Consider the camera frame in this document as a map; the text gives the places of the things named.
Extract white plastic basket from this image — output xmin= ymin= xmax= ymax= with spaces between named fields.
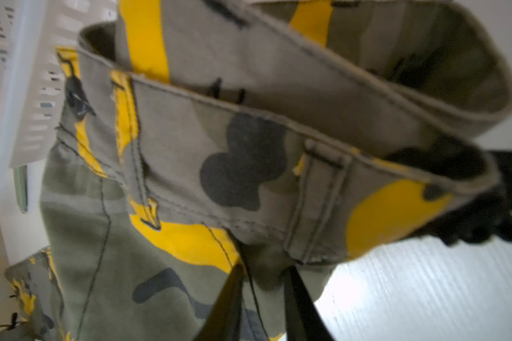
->
xmin=0 ymin=1 xmax=117 ymax=179

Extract camouflage trousers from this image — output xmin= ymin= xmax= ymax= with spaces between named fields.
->
xmin=0 ymin=1 xmax=512 ymax=340

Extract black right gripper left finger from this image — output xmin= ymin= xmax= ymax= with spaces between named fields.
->
xmin=194 ymin=264 xmax=245 ymax=341

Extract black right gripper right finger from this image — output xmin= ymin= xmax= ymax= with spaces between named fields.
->
xmin=284 ymin=267 xmax=334 ymax=341

